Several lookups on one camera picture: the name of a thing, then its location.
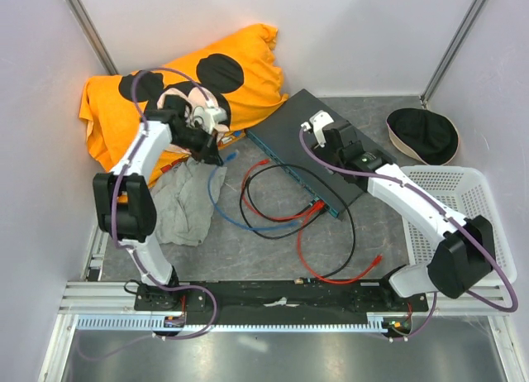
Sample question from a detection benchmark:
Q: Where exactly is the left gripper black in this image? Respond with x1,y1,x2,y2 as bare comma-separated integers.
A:
169,124,223,167

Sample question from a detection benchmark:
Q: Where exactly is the black network cable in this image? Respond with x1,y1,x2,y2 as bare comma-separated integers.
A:
238,163,356,282

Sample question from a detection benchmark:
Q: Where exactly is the dark grey network switch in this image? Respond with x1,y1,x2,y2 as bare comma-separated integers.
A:
245,88,398,220

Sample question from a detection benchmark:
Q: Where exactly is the blue network cable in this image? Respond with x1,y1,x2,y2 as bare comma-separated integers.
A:
206,149,298,233

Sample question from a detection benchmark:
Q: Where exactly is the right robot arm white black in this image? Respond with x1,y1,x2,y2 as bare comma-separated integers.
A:
313,121,496,311

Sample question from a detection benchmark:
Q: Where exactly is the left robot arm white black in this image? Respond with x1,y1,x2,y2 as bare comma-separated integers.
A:
93,95,227,310

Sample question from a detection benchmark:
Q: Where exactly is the grey crumpled cloth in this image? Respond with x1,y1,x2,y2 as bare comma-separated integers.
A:
151,159,227,246

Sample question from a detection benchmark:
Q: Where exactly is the orange Mickey Mouse pillow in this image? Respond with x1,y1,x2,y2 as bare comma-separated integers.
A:
79,23,288,170

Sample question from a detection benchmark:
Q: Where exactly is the black cap with beige brim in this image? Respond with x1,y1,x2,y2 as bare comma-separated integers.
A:
386,108,460,165

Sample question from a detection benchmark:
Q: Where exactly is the white perforated plastic basket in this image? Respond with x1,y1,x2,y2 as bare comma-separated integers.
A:
401,165,517,287

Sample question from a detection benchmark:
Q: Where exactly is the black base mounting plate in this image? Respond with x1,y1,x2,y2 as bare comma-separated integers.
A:
126,279,429,324

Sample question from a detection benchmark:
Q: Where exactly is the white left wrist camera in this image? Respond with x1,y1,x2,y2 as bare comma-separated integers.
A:
203,103,229,134

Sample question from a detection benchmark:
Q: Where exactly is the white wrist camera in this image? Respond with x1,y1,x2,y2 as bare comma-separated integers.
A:
299,110,335,150
203,103,229,134

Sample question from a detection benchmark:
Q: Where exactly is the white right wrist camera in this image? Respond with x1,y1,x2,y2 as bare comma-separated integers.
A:
299,110,335,150

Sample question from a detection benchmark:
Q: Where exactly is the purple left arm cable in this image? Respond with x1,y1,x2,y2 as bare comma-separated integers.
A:
76,67,219,361

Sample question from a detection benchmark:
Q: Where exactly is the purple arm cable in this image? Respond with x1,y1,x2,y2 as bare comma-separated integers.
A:
76,67,219,361
298,127,520,344

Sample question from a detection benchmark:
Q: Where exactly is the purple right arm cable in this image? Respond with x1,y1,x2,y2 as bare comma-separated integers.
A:
298,127,520,344

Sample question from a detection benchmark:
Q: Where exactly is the white slotted cable duct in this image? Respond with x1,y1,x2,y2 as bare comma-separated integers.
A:
76,314,388,333

